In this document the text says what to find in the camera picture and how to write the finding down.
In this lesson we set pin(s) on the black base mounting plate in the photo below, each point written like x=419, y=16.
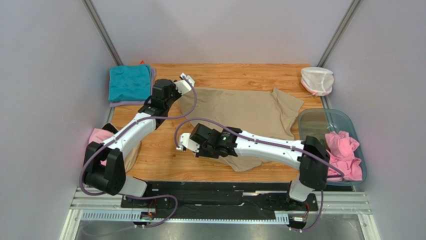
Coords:
x=233, y=201

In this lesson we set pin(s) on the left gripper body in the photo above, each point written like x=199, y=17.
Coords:
x=175, y=94

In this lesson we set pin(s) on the aluminium frame rail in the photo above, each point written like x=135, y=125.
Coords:
x=341, y=216

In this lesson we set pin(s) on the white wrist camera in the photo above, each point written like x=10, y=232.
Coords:
x=185, y=143
x=185, y=84

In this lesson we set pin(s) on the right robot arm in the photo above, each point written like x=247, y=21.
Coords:
x=308, y=156

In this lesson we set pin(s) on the beige cloth at left edge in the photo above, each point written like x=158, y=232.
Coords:
x=131, y=158

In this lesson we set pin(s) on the left aluminium corner post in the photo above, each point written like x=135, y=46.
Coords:
x=97, y=20

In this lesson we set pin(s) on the aluminium corner post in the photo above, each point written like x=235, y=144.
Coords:
x=339, y=32
x=97, y=20

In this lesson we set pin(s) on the right aluminium corner post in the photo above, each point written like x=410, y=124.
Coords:
x=339, y=32

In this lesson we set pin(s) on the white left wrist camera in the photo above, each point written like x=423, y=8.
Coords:
x=185, y=84

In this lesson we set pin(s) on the teal folded t-shirt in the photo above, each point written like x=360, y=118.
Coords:
x=129, y=82

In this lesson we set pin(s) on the beige t-shirt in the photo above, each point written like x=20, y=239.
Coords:
x=263, y=113

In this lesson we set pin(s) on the pink t-shirt in bin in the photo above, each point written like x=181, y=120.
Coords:
x=341, y=148

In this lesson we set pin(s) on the white mesh laundry bag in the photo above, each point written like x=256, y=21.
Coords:
x=317, y=80

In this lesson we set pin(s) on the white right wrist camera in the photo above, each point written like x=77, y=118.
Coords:
x=185, y=143

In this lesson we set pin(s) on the pink cloth at left edge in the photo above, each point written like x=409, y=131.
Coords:
x=99, y=135

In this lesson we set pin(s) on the clear teal plastic bin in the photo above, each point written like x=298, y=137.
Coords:
x=318, y=122

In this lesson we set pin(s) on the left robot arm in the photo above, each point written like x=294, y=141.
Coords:
x=104, y=163

